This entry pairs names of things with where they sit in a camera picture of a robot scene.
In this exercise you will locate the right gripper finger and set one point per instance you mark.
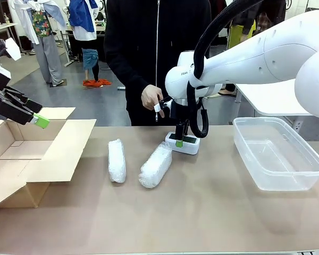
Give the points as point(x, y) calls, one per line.
point(178, 135)
point(185, 128)

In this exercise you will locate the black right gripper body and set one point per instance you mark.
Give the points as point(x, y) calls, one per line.
point(179, 111)

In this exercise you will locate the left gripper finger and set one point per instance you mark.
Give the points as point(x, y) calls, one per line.
point(24, 101)
point(18, 114)

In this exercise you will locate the white digital clock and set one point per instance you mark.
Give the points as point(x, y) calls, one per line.
point(188, 147)

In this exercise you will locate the bubble-wrapped clock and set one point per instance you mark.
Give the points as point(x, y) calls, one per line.
point(117, 160)
point(155, 167)

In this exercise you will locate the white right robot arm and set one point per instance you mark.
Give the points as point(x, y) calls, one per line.
point(255, 58)

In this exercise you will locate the person right forearm black sleeve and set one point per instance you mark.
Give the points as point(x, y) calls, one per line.
point(122, 71)

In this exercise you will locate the person right hand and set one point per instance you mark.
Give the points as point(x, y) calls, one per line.
point(150, 97)

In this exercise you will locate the open cardboard box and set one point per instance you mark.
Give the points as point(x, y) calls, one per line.
point(42, 148)

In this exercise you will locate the light wooden background desk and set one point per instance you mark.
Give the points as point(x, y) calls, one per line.
point(0, 27)

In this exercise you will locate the person in floral shirt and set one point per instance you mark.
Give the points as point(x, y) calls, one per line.
point(43, 40)

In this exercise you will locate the orange cloth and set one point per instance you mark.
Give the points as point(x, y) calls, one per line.
point(95, 83)

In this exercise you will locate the person torso black zip jacket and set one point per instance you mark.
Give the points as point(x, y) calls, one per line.
point(159, 40)

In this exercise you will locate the background workbench with metal leg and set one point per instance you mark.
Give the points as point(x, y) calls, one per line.
point(69, 40)

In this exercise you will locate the clear plastic container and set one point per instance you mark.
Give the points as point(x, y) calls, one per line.
point(279, 159)

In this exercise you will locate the person in blue white clothes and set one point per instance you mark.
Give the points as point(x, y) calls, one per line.
point(85, 24)

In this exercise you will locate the person in yellow apron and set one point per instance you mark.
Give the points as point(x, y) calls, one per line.
point(240, 30)

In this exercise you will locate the white power socket box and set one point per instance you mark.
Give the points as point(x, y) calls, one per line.
point(297, 125)

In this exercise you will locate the right wrist camera white tag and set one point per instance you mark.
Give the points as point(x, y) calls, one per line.
point(164, 105)

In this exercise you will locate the wrist camera white tag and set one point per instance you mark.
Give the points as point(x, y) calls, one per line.
point(12, 49)
point(164, 105)

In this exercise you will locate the left wrist camera white tag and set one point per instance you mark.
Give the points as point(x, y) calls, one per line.
point(12, 49)

